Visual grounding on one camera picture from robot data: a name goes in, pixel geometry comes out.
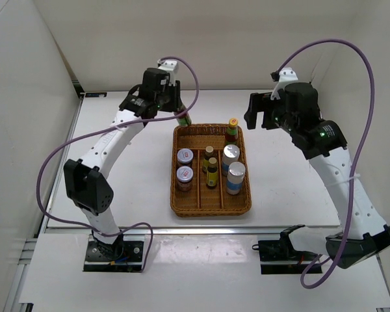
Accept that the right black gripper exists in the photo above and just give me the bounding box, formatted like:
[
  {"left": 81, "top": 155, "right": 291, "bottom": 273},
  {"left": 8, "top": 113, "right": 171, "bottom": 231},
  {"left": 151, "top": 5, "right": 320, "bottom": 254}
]
[{"left": 244, "top": 92, "right": 298, "bottom": 135}]

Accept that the brown wicker basket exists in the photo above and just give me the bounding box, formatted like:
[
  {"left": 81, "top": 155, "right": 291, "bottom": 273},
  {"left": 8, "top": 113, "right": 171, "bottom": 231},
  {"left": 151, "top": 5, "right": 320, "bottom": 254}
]
[{"left": 170, "top": 123, "right": 252, "bottom": 217}]

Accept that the small yellow label bottle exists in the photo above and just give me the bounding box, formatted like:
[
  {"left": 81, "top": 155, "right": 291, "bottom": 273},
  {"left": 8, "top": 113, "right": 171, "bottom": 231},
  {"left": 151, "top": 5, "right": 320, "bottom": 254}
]
[{"left": 206, "top": 157, "right": 218, "bottom": 189}]

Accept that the purple cable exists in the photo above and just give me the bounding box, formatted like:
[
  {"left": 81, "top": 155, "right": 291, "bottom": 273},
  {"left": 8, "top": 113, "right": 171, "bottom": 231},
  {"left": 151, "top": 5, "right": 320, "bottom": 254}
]
[
  {"left": 270, "top": 38, "right": 375, "bottom": 290},
  {"left": 35, "top": 56, "right": 200, "bottom": 273}
]

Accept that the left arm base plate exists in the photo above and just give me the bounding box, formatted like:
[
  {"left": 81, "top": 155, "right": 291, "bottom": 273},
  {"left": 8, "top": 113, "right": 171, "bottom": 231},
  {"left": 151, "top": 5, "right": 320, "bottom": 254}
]
[{"left": 83, "top": 239, "right": 144, "bottom": 273}]

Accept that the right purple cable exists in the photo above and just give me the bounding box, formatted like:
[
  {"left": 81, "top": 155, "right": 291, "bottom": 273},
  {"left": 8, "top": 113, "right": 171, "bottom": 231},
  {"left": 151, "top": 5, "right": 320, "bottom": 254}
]
[{"left": 270, "top": 38, "right": 375, "bottom": 290}]

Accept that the yellow cap sauce bottle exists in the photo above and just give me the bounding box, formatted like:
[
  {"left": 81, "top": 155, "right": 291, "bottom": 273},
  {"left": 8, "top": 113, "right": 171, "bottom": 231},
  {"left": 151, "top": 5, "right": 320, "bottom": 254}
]
[
  {"left": 224, "top": 118, "right": 239, "bottom": 146},
  {"left": 174, "top": 104, "right": 192, "bottom": 127}
]

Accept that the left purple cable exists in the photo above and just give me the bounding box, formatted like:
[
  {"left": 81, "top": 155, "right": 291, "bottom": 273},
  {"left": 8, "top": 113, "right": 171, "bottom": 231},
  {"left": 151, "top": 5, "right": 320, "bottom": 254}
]
[{"left": 35, "top": 56, "right": 200, "bottom": 273}]

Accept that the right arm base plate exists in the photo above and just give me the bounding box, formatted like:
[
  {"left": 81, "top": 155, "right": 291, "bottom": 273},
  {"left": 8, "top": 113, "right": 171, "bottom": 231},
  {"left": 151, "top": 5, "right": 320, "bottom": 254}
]
[{"left": 252, "top": 240, "right": 316, "bottom": 275}]

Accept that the silver lid jar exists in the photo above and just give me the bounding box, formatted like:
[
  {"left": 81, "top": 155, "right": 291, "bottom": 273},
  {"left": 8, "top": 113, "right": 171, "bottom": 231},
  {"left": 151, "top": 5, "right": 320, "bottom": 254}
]
[
  {"left": 176, "top": 166, "right": 194, "bottom": 192},
  {"left": 177, "top": 148, "right": 194, "bottom": 167}
]

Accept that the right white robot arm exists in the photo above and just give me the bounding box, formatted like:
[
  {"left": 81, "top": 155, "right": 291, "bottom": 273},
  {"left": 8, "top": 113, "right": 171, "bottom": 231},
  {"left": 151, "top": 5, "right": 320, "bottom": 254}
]
[{"left": 244, "top": 83, "right": 390, "bottom": 269}]

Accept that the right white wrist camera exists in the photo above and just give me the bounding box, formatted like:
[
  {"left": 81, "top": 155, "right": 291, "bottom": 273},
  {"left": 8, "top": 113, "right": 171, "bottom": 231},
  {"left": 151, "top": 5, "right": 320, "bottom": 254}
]
[{"left": 270, "top": 67, "right": 298, "bottom": 100}]

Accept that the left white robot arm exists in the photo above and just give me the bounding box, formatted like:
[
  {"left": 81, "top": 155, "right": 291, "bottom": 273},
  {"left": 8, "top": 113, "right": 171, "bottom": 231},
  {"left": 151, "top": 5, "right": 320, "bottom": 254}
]
[{"left": 64, "top": 59, "right": 182, "bottom": 260}]

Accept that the white blue canister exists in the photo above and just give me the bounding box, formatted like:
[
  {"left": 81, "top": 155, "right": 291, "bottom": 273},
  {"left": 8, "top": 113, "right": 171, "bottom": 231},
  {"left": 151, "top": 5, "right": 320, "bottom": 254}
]
[
  {"left": 226, "top": 162, "right": 246, "bottom": 195},
  {"left": 222, "top": 144, "right": 240, "bottom": 176}
]

